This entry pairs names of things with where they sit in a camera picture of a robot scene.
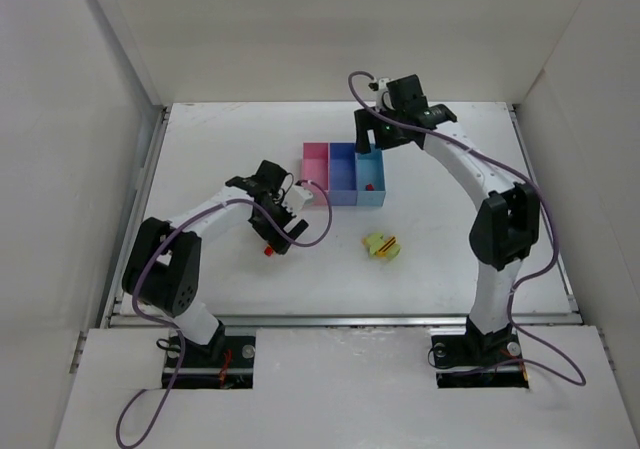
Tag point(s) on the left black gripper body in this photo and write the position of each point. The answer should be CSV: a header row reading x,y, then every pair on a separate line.
x,y
280,224

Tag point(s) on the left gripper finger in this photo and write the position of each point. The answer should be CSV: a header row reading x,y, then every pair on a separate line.
x,y
279,244
295,229

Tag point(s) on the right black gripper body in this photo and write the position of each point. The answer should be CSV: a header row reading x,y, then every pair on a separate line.
x,y
368,120

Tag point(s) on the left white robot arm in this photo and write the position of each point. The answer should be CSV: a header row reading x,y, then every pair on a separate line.
x,y
163,269

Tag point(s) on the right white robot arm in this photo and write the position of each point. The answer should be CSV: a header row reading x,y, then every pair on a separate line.
x,y
507,220

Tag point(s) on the light blue container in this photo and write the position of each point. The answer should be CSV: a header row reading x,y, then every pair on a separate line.
x,y
370,170

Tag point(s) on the dark blue container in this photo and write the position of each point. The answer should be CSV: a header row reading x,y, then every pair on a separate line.
x,y
342,174

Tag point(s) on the pink container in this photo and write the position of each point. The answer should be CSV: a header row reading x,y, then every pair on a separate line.
x,y
315,167

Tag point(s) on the green yellow lego cluster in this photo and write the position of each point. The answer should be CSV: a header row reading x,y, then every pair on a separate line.
x,y
379,246

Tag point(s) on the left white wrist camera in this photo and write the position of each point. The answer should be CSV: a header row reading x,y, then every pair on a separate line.
x,y
298,197

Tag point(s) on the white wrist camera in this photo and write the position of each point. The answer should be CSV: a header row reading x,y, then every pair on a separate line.
x,y
380,89
298,197

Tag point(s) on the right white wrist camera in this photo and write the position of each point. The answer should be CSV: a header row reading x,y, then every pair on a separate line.
x,y
380,89

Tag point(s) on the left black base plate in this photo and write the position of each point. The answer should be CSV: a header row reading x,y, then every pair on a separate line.
x,y
227,366

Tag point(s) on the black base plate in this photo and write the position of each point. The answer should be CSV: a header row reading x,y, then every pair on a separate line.
x,y
459,365
227,366

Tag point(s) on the aluminium front rail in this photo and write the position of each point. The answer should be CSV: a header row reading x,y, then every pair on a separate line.
x,y
280,321

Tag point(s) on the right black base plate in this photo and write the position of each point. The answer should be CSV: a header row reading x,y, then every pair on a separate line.
x,y
459,365

